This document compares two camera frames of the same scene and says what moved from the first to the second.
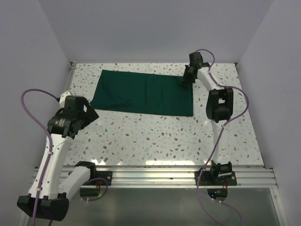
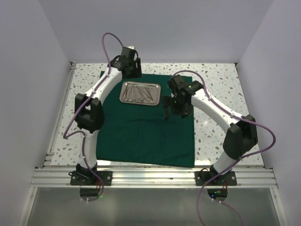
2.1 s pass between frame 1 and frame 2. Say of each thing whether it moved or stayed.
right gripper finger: moved
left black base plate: stayed
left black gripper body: moved
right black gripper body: moved
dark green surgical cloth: moved
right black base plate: stayed
